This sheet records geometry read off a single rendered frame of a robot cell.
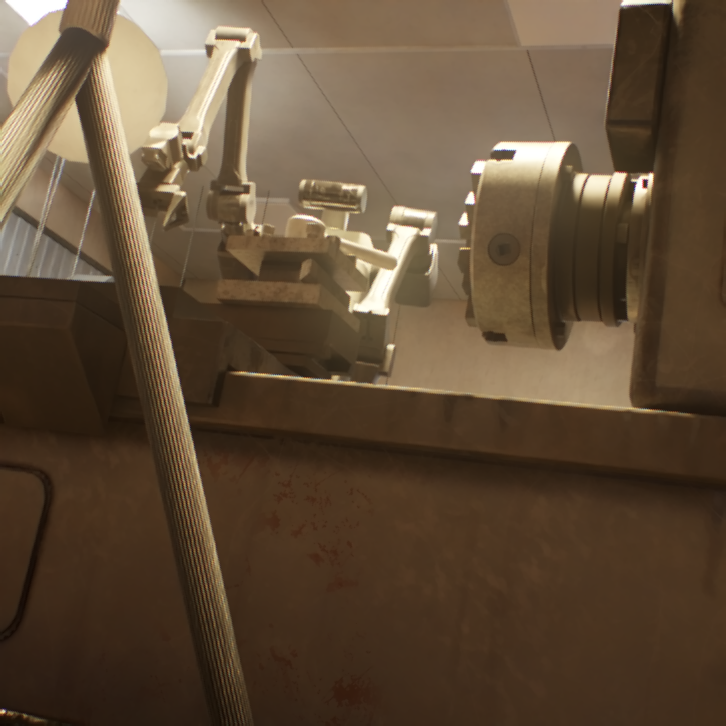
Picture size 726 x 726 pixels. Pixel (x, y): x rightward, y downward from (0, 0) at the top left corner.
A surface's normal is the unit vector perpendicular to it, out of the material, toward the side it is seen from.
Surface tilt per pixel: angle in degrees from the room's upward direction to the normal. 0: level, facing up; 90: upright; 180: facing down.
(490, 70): 180
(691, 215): 90
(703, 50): 90
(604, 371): 90
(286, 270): 90
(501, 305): 145
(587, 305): 160
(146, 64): 100
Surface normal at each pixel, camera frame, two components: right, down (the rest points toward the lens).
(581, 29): -0.17, 0.95
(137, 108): 0.58, 0.43
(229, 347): 0.94, 0.07
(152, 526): -0.30, -0.30
